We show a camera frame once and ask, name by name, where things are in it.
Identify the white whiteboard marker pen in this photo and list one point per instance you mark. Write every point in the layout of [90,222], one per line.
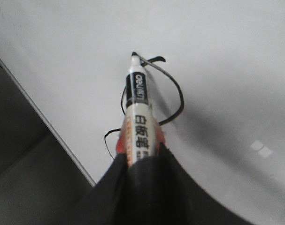
[140,135]

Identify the white whiteboard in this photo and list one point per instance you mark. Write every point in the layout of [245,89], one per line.
[70,59]

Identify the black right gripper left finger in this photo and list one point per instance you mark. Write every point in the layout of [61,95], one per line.
[100,206]

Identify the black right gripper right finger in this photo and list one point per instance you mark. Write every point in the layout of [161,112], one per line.
[158,191]

